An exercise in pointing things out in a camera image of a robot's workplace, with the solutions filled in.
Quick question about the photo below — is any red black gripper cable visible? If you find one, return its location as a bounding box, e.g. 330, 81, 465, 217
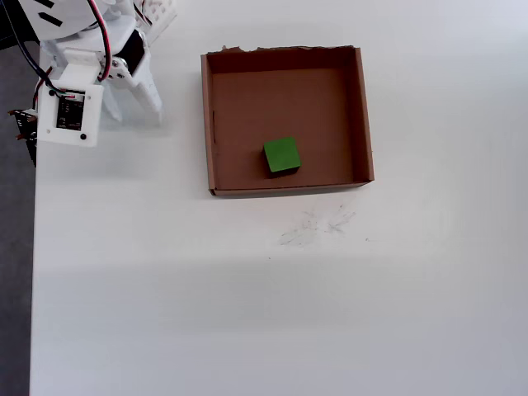
86, 0, 113, 83

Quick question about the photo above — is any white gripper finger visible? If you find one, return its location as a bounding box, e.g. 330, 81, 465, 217
130, 57, 163, 125
101, 81, 123, 122

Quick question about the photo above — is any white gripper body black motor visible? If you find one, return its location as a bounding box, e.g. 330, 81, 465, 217
40, 18, 151, 91

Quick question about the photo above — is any dark circuit board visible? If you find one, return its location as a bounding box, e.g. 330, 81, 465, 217
7, 107, 40, 167

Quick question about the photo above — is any black camera cable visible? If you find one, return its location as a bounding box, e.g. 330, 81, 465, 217
2, 0, 54, 90

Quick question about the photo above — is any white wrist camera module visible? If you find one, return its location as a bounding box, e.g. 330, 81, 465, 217
35, 48, 106, 148

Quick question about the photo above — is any brown cardboard box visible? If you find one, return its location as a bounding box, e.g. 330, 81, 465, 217
200, 45, 376, 199

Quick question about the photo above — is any green cube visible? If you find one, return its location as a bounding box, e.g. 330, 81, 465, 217
262, 136, 302, 179

